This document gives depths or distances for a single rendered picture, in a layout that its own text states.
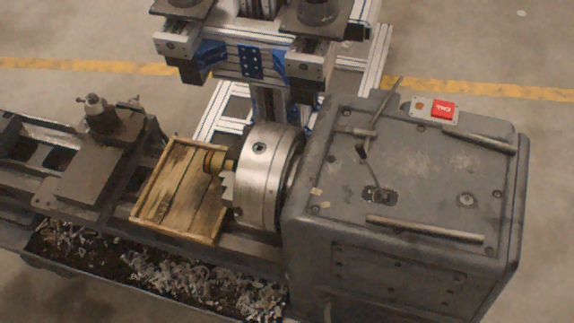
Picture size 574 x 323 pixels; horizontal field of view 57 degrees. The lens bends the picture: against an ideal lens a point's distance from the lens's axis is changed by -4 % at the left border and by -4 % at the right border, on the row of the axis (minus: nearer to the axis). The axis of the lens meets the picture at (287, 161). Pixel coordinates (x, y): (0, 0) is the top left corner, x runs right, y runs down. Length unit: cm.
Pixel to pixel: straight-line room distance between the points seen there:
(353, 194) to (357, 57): 186
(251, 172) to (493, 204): 63
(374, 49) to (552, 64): 114
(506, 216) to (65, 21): 341
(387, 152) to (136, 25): 274
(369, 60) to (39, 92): 205
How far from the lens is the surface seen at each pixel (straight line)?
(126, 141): 190
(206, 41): 213
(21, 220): 247
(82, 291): 286
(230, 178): 161
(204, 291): 202
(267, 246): 176
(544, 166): 317
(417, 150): 148
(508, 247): 139
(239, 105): 297
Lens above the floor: 244
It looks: 55 degrees down
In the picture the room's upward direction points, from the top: 6 degrees counter-clockwise
